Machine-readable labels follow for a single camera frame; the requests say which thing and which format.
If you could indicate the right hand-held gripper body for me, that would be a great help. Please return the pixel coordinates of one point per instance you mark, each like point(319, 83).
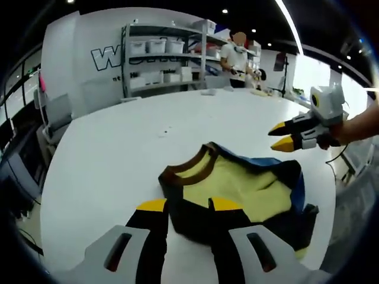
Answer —
point(330, 103)

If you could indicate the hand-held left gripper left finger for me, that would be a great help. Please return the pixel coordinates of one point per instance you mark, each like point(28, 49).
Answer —
point(124, 257)

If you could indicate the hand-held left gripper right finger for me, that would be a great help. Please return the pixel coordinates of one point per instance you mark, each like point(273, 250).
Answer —
point(237, 254)

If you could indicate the yellow blue black garment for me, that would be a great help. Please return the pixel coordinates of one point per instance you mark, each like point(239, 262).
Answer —
point(237, 183)

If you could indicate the person's right hand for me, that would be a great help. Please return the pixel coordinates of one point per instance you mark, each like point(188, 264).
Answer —
point(330, 140)

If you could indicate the black tripod light stand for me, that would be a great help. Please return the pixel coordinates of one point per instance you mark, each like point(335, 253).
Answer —
point(285, 77)

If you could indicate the linear ceiling light strip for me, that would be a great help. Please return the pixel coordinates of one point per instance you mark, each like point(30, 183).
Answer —
point(291, 29)

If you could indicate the grey laptop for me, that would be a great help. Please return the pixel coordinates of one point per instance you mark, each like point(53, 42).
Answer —
point(217, 82)

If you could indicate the small white table object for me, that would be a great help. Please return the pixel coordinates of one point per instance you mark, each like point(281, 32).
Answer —
point(208, 92)

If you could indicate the grey metal shelving rack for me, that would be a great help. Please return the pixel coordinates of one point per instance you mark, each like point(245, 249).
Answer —
point(126, 59)
point(213, 44)

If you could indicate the dark office desk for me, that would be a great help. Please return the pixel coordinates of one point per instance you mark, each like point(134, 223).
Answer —
point(17, 165)

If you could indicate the grey chair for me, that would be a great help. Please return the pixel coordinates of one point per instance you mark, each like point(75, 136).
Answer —
point(59, 115)

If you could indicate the group of white storage boxes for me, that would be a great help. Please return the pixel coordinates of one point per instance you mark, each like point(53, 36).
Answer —
point(157, 45)

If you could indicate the white floor stand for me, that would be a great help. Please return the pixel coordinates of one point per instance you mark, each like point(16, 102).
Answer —
point(40, 103)

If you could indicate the pink hanging item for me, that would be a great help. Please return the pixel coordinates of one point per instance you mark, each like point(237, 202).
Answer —
point(41, 83)

